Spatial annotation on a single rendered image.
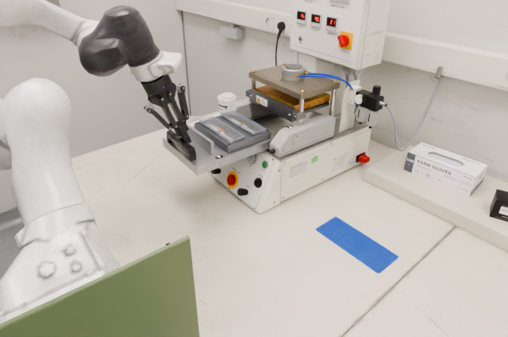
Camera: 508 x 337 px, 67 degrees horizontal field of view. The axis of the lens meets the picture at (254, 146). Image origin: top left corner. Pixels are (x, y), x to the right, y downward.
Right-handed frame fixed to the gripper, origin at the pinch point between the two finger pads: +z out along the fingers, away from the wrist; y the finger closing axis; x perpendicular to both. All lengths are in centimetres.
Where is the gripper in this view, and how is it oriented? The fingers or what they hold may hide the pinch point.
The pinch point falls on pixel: (183, 132)
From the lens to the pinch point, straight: 115.4
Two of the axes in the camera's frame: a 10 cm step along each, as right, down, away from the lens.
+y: -7.4, 5.8, -3.4
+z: 2.7, 7.2, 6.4
